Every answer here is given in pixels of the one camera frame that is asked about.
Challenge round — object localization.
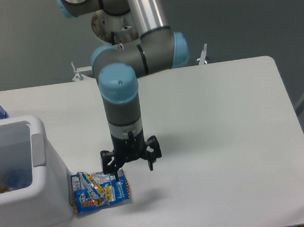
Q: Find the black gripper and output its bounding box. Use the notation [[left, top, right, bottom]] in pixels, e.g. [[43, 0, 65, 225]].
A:
[[100, 130, 162, 181]]

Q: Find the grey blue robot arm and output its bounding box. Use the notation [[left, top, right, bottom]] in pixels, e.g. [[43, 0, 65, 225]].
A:
[[56, 0, 190, 175]]

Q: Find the white trash can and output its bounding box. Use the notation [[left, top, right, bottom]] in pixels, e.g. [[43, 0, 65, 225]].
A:
[[0, 115, 74, 227]]

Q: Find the trash inside bin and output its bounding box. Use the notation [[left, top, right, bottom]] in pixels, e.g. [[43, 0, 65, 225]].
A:
[[0, 169, 33, 194]]

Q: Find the blue crumpled snack wrapper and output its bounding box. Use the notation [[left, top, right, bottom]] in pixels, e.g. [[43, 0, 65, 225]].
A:
[[70, 169, 131, 214]]

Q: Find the white table frame bracket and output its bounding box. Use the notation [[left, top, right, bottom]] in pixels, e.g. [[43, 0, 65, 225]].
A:
[[71, 62, 95, 82]]

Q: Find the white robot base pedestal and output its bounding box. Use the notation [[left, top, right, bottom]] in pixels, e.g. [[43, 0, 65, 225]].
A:
[[91, 10, 140, 45]]

